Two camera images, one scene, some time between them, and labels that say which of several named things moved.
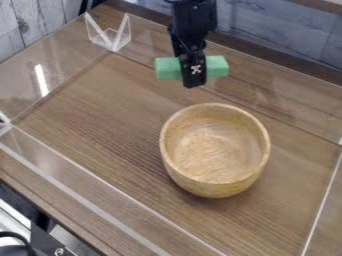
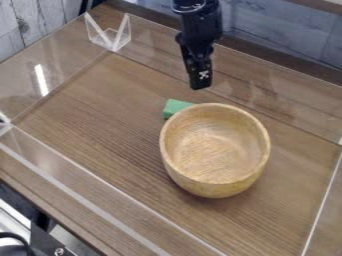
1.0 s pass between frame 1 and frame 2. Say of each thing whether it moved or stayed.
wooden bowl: stayed
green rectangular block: moved
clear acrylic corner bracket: stayed
